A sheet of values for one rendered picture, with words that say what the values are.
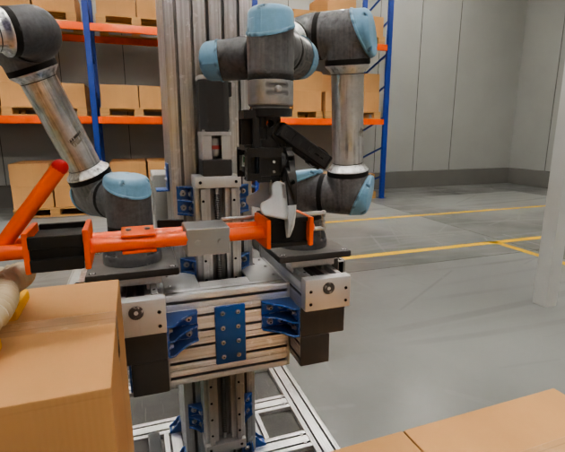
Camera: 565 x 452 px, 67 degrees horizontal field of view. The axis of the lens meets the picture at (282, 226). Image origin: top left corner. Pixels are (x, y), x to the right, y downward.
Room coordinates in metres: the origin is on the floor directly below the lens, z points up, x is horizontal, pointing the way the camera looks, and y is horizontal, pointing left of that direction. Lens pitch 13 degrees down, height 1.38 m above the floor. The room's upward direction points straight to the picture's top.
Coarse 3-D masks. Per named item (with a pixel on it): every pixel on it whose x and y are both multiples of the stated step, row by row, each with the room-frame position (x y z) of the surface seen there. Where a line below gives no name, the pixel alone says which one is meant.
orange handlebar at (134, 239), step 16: (240, 224) 0.72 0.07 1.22; (256, 224) 0.73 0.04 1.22; (16, 240) 0.61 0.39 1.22; (96, 240) 0.61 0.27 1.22; (112, 240) 0.61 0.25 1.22; (128, 240) 0.62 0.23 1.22; (144, 240) 0.63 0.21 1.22; (160, 240) 0.64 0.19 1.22; (176, 240) 0.64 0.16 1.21; (0, 256) 0.56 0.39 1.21; (16, 256) 0.57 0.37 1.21
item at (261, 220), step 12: (264, 216) 0.71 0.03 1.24; (300, 216) 0.71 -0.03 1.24; (264, 228) 0.69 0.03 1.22; (276, 228) 0.70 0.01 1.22; (300, 228) 0.71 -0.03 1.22; (312, 228) 0.71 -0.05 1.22; (264, 240) 0.69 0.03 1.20; (276, 240) 0.70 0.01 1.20; (288, 240) 0.71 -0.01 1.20; (300, 240) 0.71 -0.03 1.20; (312, 240) 0.71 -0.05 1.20
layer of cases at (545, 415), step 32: (480, 416) 1.13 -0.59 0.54; (512, 416) 1.13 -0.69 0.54; (544, 416) 1.13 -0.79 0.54; (352, 448) 1.00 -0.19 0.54; (384, 448) 1.00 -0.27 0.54; (416, 448) 1.00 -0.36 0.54; (448, 448) 1.00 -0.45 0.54; (480, 448) 1.00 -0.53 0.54; (512, 448) 1.00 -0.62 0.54; (544, 448) 1.00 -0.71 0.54
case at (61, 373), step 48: (48, 288) 0.77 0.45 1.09; (96, 288) 0.77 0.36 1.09; (0, 336) 0.58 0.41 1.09; (48, 336) 0.58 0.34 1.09; (96, 336) 0.58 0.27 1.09; (0, 384) 0.46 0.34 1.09; (48, 384) 0.46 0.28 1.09; (96, 384) 0.46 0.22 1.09; (0, 432) 0.41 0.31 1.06; (48, 432) 0.43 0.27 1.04; (96, 432) 0.44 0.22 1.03
